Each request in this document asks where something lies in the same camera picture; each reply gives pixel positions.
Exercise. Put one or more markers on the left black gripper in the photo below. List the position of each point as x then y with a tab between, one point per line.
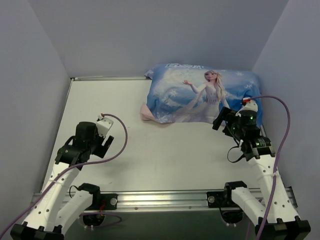
102	149

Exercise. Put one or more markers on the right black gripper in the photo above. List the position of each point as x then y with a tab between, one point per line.
225	120

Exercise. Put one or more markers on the blue pink printed pillowcase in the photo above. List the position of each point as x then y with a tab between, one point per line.
183	93

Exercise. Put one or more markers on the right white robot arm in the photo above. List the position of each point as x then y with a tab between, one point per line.
276	218

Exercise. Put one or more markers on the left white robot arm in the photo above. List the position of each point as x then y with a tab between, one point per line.
48	218

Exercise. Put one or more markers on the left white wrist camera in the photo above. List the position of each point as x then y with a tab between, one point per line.
103	125

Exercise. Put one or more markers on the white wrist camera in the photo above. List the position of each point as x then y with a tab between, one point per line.
248	104
103	125

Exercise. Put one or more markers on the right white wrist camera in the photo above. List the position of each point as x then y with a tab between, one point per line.
248	104

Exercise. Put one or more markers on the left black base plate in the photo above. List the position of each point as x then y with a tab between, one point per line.
103	201

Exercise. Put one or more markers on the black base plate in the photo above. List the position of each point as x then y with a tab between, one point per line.
103	201
215	199

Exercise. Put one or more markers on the aluminium back rail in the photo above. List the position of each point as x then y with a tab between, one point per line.
111	78

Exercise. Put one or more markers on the aluminium rail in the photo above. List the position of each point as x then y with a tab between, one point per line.
111	78
153	201

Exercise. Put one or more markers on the aluminium front rail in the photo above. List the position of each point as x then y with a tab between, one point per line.
153	201

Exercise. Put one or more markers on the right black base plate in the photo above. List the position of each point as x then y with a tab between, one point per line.
215	199

